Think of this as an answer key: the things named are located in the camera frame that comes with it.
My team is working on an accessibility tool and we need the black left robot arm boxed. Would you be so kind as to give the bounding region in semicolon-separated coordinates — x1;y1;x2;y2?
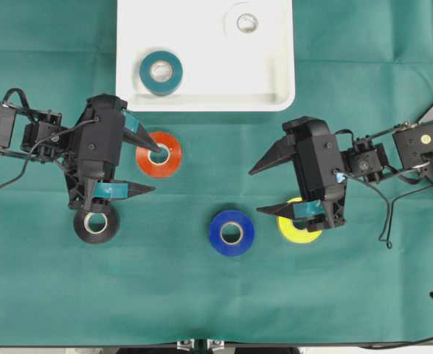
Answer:
0;88;160;213

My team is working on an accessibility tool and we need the black camera cable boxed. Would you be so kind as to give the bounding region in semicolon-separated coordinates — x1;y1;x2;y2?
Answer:
0;117;101;195
336;175;433;250

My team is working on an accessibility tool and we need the white tape roll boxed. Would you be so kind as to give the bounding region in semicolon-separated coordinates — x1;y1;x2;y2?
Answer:
224;1;271;40

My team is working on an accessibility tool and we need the black left camera cable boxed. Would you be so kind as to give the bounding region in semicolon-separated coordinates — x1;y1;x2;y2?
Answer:
0;117;101;195

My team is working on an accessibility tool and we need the yellow tape roll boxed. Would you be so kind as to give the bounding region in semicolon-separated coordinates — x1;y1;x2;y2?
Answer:
277;197;323;244

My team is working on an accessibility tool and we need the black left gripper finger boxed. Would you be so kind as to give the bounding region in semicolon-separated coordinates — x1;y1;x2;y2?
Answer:
93;181;155;200
122;110;161;153

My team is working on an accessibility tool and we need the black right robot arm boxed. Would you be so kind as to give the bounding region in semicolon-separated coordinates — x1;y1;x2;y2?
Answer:
250;106;433;232

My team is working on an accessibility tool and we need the green tape roll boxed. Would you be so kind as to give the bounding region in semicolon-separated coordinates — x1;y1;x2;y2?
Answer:
139;50;183;96

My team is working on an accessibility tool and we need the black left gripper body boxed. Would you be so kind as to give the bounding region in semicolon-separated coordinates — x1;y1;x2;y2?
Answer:
60;94;127;212

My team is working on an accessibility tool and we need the red tape roll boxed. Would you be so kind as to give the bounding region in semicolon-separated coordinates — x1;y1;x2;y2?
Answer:
136;131;183;178

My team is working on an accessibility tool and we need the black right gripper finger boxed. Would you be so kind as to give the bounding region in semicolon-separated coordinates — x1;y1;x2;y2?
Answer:
249;134;297;176
257;200;322;221

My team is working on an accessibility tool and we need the green table cloth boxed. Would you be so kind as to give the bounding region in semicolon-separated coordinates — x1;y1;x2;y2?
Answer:
0;1;433;345

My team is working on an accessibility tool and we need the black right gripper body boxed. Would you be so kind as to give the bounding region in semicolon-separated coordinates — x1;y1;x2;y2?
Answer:
283;117;347;231

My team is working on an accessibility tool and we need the black right camera cable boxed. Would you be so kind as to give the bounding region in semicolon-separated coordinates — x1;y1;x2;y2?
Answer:
336;175;433;250

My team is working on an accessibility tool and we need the black tape roll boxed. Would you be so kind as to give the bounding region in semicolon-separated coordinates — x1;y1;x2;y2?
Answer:
74;208;119;244

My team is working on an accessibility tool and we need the blue tape roll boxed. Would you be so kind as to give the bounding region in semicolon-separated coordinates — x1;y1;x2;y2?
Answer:
209;209;255;257

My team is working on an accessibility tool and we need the white plastic case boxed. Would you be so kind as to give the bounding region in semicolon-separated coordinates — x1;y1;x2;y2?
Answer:
115;1;296;112

